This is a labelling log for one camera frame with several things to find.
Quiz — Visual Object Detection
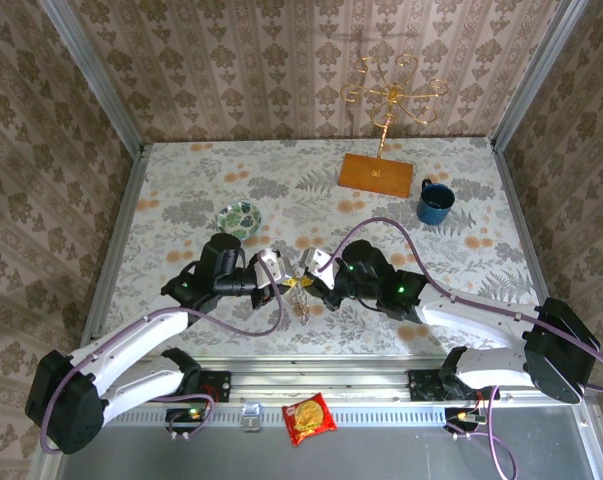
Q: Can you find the aluminium side rail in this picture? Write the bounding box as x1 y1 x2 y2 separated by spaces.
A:
73 144 150 369
489 142 592 369

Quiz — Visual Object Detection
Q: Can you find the red snack packet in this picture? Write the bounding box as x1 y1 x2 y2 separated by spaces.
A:
280 392 339 448

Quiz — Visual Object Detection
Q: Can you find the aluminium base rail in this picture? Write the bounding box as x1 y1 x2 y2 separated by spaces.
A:
54 357 591 406

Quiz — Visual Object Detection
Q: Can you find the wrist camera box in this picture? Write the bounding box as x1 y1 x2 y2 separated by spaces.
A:
257 248 293 287
300 247 341 280

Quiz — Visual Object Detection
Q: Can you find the leaf pattern ceramic bowl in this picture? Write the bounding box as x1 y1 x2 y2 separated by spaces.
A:
216 199 263 241

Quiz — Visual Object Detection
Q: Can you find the small silver metal clip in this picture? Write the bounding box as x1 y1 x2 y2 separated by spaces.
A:
240 401 262 431

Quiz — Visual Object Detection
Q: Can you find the gold wire stand wooden base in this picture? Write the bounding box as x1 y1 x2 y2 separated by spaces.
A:
338 52 450 199

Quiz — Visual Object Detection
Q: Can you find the aluminium frame post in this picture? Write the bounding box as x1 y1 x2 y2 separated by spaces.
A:
489 0 596 151
39 0 146 151

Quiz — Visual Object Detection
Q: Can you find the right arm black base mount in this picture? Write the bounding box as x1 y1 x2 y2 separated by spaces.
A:
408 368 501 401

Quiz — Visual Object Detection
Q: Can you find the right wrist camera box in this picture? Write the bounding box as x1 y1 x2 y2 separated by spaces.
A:
300 247 341 280

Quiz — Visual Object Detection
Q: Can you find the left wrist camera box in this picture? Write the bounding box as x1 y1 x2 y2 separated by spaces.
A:
257 248 293 287

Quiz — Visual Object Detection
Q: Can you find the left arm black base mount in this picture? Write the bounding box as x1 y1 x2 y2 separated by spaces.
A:
143 370 232 403

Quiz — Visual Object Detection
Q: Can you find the floral patterned tablecloth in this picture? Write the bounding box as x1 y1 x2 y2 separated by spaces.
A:
96 138 557 359

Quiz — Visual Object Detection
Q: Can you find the slotted grey cable duct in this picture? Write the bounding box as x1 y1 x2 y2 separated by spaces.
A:
70 405 587 427

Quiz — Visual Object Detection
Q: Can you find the dark blue mug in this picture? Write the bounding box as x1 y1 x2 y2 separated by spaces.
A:
414 178 456 226

